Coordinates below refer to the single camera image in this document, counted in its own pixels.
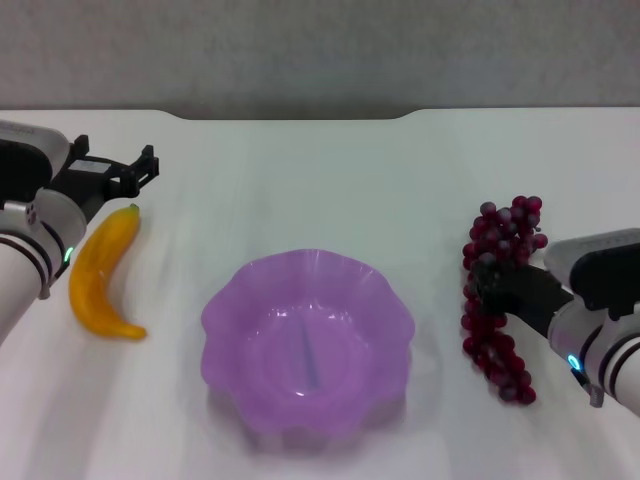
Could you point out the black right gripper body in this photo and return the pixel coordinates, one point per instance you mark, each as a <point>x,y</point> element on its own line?
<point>535,297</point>

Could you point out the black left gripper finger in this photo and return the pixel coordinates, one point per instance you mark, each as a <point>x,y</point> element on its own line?
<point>140,175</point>
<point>81,146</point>

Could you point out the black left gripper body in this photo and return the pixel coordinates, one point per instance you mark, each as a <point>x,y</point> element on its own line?
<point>87,190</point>

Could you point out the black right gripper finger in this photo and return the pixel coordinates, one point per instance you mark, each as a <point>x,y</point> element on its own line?
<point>492,274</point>
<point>495,302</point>

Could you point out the dark red grape bunch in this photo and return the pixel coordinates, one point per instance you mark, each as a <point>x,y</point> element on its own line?
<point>495,360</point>

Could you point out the yellow banana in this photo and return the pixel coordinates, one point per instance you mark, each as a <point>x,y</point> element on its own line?
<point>92,290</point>

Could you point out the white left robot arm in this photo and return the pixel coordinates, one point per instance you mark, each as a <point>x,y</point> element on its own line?
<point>20,280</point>

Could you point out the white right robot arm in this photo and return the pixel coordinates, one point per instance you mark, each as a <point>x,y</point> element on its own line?
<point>615,360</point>

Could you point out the purple wavy plastic bowl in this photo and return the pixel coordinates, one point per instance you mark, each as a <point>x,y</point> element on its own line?
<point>260,325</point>

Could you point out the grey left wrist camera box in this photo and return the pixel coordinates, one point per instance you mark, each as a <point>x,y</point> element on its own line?
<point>25,134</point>

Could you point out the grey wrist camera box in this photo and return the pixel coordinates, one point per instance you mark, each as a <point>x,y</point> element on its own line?
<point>595,260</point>
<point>25,134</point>

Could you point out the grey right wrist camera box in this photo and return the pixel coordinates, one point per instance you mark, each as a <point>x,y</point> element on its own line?
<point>595,260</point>

